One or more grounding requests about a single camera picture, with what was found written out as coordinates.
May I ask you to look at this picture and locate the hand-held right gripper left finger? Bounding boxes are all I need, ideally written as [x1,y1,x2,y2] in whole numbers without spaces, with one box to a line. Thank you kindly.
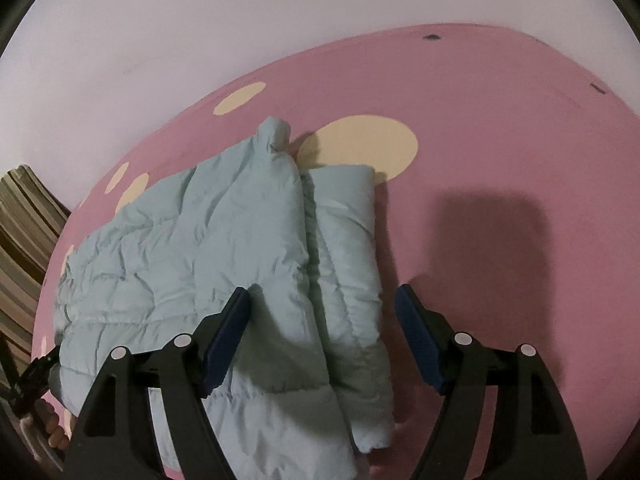
[64,287,252,480]

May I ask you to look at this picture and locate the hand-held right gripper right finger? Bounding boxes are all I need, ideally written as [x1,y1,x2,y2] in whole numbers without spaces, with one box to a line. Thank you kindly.
[394,284,588,480]

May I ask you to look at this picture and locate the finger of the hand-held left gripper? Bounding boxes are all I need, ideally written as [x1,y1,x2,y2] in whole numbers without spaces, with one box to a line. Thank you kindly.
[35,346,64,373]

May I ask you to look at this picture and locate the light blue puffer jacket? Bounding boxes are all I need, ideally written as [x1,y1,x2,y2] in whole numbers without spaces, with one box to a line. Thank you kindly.
[54,116,396,480]

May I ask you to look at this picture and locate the person's left hand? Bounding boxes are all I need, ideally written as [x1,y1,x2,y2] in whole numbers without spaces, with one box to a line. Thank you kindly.
[31,400,69,451]

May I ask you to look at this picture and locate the striped headboard cushion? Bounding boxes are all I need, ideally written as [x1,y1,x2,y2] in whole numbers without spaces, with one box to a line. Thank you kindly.
[0,165,71,361]

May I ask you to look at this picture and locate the pink dotted bed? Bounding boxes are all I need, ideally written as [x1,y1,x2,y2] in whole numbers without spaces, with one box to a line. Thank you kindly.
[30,22,640,480]

